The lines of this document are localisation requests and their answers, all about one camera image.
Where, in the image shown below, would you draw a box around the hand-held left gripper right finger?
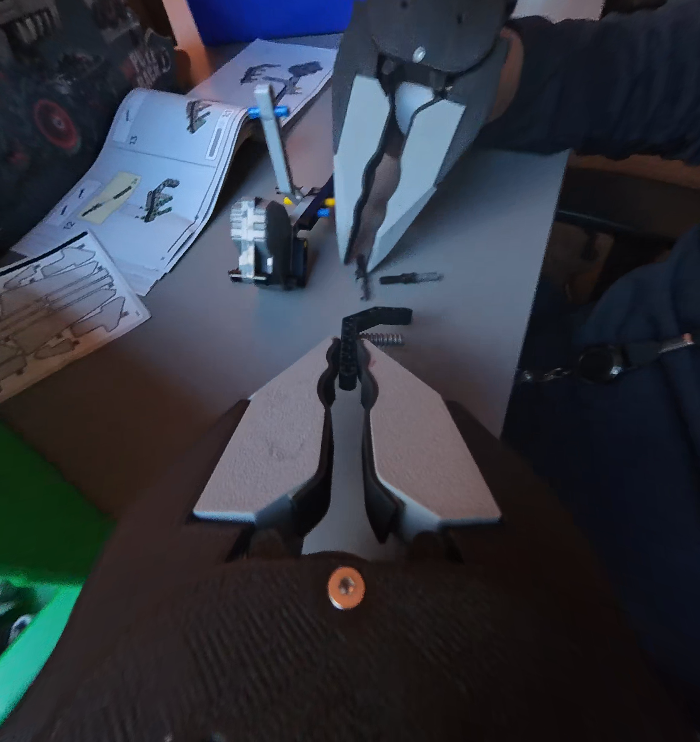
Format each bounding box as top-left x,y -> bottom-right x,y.
358,342 -> 502,545

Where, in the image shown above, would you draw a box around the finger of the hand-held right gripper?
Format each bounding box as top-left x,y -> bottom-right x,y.
358,104 -> 467,274
332,74 -> 397,266

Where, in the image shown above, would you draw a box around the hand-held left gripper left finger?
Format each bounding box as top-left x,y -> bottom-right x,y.
192,336 -> 336,540

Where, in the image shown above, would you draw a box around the black angled lego beam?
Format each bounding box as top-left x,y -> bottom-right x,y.
339,307 -> 414,390

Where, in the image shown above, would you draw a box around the person's right forearm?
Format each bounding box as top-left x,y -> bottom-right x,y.
477,0 -> 700,166

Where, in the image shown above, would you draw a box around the grey lego beam blue pins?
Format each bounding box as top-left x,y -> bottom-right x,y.
250,84 -> 304,201

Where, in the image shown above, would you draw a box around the black lego axle pin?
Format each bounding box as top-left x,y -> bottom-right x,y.
379,269 -> 445,286

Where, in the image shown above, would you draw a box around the grey lego motor assembly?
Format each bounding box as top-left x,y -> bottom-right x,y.
228,180 -> 336,291

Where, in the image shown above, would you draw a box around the lego instruction booklet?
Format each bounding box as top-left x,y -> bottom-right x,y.
14,37 -> 339,293

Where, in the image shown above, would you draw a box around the lego sticker sheet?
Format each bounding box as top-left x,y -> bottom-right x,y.
0,232 -> 152,409

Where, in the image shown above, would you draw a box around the pile of lego pieces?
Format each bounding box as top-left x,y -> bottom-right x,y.
0,580 -> 43,673

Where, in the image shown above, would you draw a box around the black printed lego box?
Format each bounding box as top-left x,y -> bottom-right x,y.
0,0 -> 179,270

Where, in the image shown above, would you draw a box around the blue plastic bin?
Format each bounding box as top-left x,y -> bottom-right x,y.
186,0 -> 356,47

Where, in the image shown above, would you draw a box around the green plastic bin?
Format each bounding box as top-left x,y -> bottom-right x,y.
0,406 -> 119,705

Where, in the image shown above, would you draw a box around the black badge reel lanyard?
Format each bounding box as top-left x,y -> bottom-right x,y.
518,333 -> 695,386

